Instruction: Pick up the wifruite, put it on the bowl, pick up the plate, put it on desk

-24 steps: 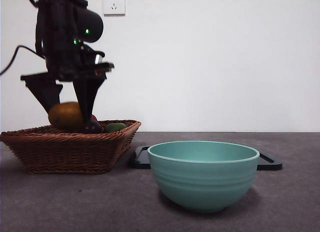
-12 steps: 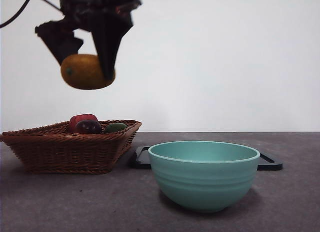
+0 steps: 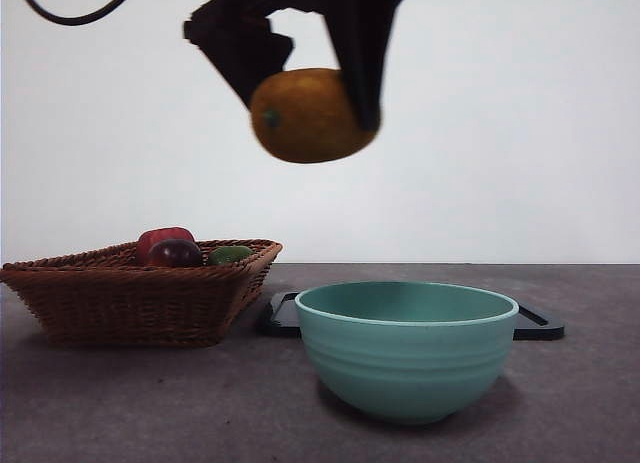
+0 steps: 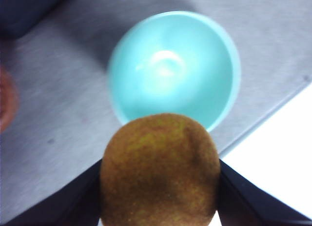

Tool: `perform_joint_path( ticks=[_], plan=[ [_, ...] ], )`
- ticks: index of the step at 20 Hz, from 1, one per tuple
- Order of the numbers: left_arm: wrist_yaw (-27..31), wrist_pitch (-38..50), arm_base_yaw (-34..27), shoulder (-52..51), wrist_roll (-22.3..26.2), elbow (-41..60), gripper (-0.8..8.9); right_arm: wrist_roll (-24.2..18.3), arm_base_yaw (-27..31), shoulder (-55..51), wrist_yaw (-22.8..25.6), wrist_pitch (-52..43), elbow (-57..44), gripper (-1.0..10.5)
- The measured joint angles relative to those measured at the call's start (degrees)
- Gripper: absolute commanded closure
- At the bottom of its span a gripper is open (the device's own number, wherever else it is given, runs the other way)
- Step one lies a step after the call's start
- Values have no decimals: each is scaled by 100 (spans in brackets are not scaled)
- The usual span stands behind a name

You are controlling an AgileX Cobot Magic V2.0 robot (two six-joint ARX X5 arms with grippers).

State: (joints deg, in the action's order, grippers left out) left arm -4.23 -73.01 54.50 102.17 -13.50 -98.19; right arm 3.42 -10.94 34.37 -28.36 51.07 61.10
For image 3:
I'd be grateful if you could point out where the teal bowl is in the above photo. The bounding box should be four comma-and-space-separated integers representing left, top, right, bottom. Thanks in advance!
293, 281, 521, 427

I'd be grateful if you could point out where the dark red plum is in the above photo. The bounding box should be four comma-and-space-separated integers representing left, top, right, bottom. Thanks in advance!
147, 238, 204, 269

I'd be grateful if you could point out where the dark green rectangular tray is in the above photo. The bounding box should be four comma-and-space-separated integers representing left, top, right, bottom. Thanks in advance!
257, 291, 566, 342

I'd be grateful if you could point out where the brown wicker basket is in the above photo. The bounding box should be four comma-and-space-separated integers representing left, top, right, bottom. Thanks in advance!
0, 238, 284, 349

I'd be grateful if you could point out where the green lime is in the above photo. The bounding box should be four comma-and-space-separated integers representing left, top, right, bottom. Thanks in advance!
207, 245, 255, 267

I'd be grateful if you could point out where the yellow-brown mango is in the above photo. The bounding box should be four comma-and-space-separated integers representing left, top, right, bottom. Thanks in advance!
249, 67, 384, 164

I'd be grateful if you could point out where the red apple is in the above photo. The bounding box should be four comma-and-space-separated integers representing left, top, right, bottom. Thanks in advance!
135, 226, 197, 267

